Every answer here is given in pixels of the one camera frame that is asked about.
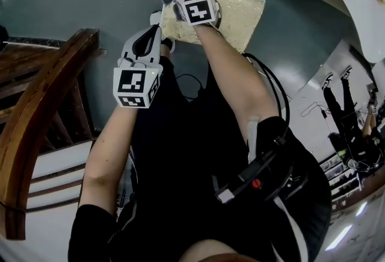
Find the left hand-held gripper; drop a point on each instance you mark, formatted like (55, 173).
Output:
(132, 83)

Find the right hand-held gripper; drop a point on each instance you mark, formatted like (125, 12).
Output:
(197, 11)

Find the cream cushioned stool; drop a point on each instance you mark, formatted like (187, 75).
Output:
(237, 14)

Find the person's right forearm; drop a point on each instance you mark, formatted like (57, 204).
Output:
(234, 74)

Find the person's left forearm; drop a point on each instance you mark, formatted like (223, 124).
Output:
(102, 158)

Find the person's dark trousers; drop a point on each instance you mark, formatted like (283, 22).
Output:
(180, 119)

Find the brown wooden stair railing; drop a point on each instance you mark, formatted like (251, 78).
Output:
(36, 98)

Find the person's black shirt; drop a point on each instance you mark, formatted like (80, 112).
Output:
(180, 218)

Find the person's chin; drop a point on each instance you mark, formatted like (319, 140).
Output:
(213, 253)

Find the white shelf unit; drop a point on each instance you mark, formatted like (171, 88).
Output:
(337, 173)

